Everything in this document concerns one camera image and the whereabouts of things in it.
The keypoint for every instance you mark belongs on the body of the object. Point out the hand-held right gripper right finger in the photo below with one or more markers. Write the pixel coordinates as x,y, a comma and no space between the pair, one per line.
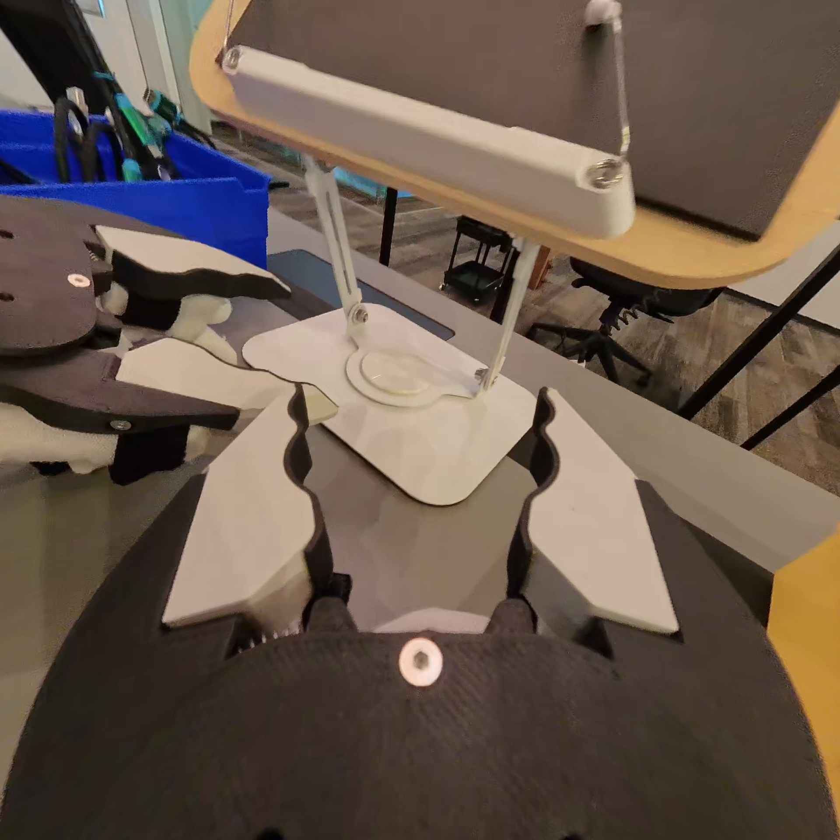
590,525

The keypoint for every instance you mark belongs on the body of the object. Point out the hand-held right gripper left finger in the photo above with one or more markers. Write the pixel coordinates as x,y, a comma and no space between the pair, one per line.
249,525

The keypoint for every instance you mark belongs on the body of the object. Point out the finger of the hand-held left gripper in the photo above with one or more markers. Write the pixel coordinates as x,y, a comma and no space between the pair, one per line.
184,371
170,256

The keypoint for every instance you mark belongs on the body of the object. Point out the yellow plastic bin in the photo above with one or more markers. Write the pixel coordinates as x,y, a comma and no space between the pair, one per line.
807,623

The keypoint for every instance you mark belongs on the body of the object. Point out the wooden book stand white base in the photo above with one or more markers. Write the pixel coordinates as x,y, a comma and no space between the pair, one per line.
459,98

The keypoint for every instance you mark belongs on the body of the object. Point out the person's left hand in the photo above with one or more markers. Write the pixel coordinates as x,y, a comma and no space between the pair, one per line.
197,321

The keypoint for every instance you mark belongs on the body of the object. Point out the blue plastic bin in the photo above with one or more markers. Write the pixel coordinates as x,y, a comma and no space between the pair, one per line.
197,203

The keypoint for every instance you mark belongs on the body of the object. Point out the black office chair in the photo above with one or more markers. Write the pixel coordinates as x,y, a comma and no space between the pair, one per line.
643,295

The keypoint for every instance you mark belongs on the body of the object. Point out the wooden edge desk black legs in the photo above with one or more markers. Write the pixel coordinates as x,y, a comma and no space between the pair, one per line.
754,341

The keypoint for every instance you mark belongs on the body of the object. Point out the black utility cart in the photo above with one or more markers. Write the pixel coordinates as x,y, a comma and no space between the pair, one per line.
476,262

